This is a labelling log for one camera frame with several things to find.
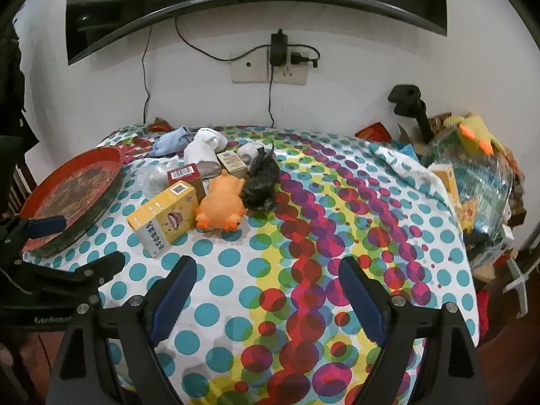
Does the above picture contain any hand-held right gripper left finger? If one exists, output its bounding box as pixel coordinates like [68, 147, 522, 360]
[46, 255, 199, 405]

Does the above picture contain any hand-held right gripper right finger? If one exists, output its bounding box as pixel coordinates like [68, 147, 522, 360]
[337, 255, 494, 405]

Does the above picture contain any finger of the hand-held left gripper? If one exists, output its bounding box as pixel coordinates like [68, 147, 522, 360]
[25, 252, 126, 294]
[17, 215, 68, 241]

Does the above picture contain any red round tray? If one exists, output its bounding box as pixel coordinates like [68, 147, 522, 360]
[19, 145, 127, 260]

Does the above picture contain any yellow carton box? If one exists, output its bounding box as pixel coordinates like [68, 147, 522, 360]
[127, 181, 199, 259]

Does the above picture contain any orange rubber toy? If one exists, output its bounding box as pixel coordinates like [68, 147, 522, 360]
[194, 169, 247, 232]

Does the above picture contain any red carton box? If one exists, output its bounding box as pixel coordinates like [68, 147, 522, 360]
[167, 164, 207, 203]

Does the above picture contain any black plastic bag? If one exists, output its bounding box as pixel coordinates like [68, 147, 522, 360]
[241, 141, 281, 212]

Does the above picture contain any small brown carton box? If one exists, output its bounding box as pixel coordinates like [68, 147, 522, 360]
[216, 151, 249, 178]

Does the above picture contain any white towel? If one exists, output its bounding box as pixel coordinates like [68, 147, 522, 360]
[183, 135, 220, 178]

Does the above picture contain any blue sock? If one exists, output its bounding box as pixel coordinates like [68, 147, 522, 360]
[151, 126, 197, 158]

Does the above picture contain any fuzzy white sock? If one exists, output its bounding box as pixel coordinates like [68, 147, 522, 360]
[237, 143, 264, 165]

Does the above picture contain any smooth white sock ball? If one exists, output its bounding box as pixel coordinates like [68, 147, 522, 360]
[195, 127, 228, 153]

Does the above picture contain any wooden chair back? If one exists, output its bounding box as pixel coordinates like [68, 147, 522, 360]
[6, 164, 38, 220]

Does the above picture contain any polka dot tablecloth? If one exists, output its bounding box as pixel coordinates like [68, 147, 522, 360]
[23, 123, 482, 405]

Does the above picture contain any yellow and white box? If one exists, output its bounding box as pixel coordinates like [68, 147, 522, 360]
[429, 164, 460, 207]

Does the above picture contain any dark hanging cloth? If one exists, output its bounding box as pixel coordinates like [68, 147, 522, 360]
[0, 25, 41, 153]

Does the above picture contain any large stuffed plastic bag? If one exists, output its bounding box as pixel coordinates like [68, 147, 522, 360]
[424, 131, 521, 237]

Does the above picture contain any red packet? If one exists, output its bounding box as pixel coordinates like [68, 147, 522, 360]
[355, 122, 392, 142]

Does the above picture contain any cardboard box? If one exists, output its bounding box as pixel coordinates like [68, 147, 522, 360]
[396, 122, 427, 153]

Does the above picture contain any yellow knitted toy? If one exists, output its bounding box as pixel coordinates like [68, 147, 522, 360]
[443, 112, 507, 157]

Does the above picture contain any black clamp stand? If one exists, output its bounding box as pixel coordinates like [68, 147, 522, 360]
[388, 84, 435, 143]

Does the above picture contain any white power outlet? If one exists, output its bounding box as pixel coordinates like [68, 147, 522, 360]
[268, 46, 309, 86]

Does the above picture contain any black power adapter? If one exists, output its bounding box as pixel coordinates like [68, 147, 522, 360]
[270, 29, 288, 68]

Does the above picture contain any white plastic frame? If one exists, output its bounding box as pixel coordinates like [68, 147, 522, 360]
[502, 257, 530, 317]

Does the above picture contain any thin black wall cable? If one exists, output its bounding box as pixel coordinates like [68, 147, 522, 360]
[141, 25, 153, 124]

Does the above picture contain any black adapter cable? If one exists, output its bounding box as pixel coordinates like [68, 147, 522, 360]
[267, 66, 277, 127]

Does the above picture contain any black television cable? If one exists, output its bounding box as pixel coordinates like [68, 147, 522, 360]
[174, 16, 273, 62]

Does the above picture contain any white round-hole wall plate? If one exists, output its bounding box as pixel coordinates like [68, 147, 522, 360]
[230, 48, 271, 84]

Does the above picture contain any black plug with cable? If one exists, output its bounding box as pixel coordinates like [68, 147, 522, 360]
[289, 44, 320, 69]

